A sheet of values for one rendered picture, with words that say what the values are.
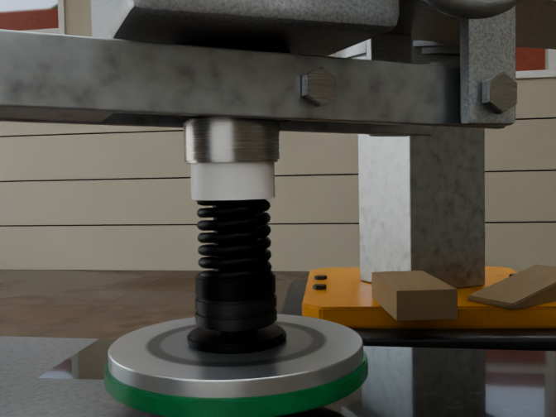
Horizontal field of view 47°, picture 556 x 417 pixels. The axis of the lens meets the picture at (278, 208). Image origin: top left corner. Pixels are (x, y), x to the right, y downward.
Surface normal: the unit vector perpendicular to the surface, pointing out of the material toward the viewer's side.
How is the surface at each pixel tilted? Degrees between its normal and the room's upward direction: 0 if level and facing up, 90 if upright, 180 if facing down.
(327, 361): 0
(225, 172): 90
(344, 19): 112
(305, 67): 90
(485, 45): 90
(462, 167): 90
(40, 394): 0
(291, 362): 0
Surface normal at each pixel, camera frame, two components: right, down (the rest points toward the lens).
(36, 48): 0.36, 0.04
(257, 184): 0.62, 0.03
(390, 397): -0.02, -1.00
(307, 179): -0.18, 0.06
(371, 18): 0.35, 0.42
